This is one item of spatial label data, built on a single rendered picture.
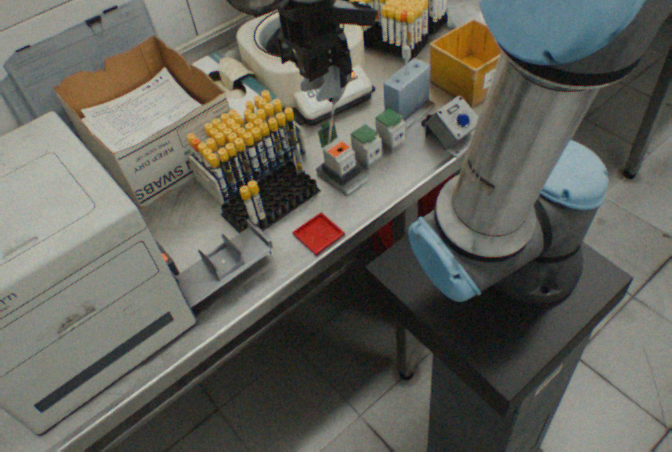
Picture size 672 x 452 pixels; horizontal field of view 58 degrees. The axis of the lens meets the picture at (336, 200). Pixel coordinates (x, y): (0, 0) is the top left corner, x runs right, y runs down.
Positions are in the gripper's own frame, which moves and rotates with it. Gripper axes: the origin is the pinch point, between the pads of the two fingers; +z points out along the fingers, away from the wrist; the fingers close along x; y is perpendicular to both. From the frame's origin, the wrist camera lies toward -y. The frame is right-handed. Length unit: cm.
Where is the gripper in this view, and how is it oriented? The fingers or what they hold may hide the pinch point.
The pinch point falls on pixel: (335, 94)
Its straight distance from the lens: 104.4
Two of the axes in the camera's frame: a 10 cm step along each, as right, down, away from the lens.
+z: 0.9, 6.5, 7.5
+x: 6.7, 5.2, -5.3
